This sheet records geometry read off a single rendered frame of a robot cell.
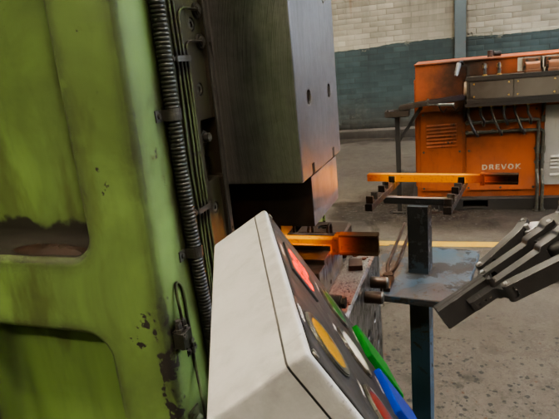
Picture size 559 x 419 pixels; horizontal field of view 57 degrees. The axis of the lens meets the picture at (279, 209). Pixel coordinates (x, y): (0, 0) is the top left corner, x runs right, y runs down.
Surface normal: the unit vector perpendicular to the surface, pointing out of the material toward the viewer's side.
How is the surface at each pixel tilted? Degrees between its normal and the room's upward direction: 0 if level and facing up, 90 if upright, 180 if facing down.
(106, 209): 89
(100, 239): 89
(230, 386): 30
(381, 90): 91
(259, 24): 90
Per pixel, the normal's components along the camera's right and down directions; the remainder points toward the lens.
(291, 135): -0.33, 0.29
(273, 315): -0.57, -0.77
